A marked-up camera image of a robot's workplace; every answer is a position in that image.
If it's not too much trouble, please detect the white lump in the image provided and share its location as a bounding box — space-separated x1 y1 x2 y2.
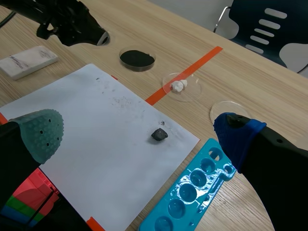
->
170 79 189 93

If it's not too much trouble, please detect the small white tile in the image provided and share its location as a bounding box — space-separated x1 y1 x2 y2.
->
0 45 59 81

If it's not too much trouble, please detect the black cable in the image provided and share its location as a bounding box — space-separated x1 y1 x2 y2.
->
0 11 17 26

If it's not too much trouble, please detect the white sheet of paper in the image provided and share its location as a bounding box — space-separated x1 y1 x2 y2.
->
0 63 201 231

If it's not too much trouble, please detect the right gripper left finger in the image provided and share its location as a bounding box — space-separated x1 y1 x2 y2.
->
0 109 64 210

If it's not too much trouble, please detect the small dark stone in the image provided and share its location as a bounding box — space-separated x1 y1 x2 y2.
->
151 128 169 145

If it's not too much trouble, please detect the clear glass dish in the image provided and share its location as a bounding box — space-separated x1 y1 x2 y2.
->
162 72 202 103
209 101 252 126

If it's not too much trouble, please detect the red green blue brick block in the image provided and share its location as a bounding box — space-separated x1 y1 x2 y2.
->
0 167 60 228

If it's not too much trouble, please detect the dark blue chair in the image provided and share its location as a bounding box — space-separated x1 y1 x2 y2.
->
213 0 308 73

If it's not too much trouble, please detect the turquoise rack with round holes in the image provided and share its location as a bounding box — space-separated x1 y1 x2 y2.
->
138 138 238 231

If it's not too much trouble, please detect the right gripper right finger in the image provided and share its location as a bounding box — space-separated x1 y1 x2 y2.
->
213 112 308 231

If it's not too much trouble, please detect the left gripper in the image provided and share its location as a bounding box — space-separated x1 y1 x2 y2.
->
36 0 110 47

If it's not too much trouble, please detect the glass dish with black powder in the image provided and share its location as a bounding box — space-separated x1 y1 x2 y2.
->
118 46 157 73

